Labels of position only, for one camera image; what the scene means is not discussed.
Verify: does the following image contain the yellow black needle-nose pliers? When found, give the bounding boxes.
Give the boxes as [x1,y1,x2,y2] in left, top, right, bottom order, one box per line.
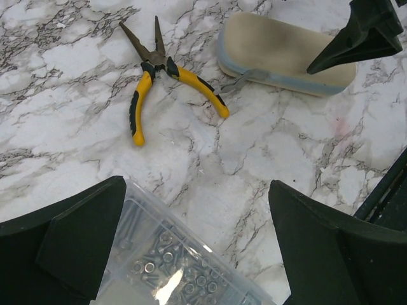
[119,18,230,146]

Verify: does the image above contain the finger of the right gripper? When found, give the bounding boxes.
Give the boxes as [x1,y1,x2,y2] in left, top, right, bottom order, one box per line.
[307,0,403,74]

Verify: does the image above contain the beige umbrella case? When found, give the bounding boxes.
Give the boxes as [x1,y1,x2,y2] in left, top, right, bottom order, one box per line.
[217,12,356,97]

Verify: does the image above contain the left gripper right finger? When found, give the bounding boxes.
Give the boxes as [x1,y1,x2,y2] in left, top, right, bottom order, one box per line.
[268,180,406,304]

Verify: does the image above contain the clear plastic screw box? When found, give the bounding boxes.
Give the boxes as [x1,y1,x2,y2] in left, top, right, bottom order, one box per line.
[93,180,273,305]

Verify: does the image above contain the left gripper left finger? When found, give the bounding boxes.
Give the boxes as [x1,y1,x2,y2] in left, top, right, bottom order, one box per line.
[1,176,127,304]

